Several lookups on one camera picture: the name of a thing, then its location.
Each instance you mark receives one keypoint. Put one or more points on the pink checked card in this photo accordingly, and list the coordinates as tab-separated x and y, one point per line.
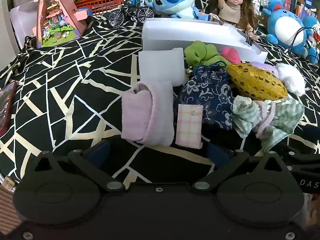
188	126

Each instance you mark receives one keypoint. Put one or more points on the white fluffy plush toy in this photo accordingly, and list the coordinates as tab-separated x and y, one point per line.
291	78

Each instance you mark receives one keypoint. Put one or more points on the purple plush toy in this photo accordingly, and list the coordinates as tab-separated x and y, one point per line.
268	67

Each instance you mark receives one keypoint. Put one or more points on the pink triangular dollhouse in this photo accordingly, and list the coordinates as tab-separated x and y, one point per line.
57	17

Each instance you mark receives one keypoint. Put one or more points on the green plush toy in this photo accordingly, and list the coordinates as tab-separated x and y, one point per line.
200	52

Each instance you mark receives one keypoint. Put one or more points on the black patterned blanket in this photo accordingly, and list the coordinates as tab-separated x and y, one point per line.
62	92

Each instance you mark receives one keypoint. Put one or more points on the black binder clip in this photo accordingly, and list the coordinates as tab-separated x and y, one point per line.
248	40

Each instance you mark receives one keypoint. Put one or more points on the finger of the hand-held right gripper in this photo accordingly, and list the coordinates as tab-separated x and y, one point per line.
300	156

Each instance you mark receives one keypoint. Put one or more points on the pink plush toy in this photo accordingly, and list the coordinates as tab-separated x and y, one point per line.
231	55

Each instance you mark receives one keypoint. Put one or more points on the gold sequin pouch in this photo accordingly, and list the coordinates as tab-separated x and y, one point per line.
255	80

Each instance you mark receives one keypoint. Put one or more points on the phone in red case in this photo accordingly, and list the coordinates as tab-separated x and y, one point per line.
6	105

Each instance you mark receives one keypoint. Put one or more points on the green checked cloth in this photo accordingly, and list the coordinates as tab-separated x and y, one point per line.
285	115

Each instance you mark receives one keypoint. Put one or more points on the white cardboard box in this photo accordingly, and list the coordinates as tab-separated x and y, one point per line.
187	35

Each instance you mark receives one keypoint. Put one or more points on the miniature black bicycle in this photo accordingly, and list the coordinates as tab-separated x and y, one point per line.
128	10

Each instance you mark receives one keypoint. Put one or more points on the blue cat plush toy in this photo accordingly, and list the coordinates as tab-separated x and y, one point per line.
311	22

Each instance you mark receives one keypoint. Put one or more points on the white paper sheet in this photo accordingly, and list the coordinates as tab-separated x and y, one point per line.
22	22

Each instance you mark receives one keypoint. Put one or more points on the pink towel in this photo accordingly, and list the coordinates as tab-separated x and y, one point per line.
140	115

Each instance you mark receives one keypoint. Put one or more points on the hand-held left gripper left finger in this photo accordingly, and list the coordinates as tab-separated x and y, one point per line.
100	155

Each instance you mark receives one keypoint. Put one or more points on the blue round plush toy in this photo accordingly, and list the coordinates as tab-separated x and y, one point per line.
285	27

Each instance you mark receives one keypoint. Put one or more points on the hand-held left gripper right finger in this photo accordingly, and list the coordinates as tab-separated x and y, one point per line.
217	155

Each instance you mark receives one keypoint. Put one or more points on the red plastic basket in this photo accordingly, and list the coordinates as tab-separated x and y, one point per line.
100	3

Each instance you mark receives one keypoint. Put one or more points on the blue ball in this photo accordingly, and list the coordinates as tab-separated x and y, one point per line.
86	10

